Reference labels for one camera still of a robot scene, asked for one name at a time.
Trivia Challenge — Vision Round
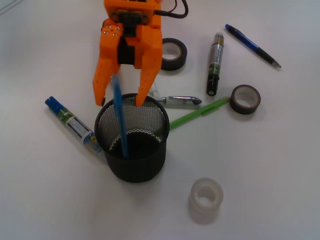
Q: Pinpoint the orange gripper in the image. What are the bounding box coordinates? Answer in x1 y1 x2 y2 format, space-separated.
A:
92 0 162 107

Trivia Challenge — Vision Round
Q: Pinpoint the white clear pen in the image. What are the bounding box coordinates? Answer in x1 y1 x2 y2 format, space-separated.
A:
148 84 159 98

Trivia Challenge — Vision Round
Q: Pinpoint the silver pen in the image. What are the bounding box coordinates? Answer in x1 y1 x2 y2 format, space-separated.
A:
155 96 202 109

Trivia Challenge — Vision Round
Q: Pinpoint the light blue pen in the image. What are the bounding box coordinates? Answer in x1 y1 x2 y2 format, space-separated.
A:
111 74 129 158

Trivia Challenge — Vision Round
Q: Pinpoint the green mechanical pencil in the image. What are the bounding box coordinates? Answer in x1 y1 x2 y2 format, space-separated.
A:
169 97 230 130

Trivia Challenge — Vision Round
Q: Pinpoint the black mesh pen holder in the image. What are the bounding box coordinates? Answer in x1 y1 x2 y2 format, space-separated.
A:
94 93 170 183

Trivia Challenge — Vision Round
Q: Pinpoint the dark blue ballpoint pen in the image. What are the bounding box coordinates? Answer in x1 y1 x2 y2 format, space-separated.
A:
225 24 282 69

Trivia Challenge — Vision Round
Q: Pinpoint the large black tape roll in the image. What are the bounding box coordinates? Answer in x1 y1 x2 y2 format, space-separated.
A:
161 38 188 71

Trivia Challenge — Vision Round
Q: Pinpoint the blue cap marker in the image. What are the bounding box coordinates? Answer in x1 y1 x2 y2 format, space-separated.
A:
45 96 102 155

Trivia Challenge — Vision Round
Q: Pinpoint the black cap marker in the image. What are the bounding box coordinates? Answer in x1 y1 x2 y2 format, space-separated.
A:
206 32 224 96

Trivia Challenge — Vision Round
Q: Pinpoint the small brown tape roll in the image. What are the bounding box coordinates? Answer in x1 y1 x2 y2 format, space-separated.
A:
229 84 261 115

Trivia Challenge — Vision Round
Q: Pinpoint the clear tape roll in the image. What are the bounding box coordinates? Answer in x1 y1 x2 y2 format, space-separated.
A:
188 177 224 225

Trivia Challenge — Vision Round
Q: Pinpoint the black cable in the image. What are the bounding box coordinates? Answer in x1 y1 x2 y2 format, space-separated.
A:
153 0 190 20

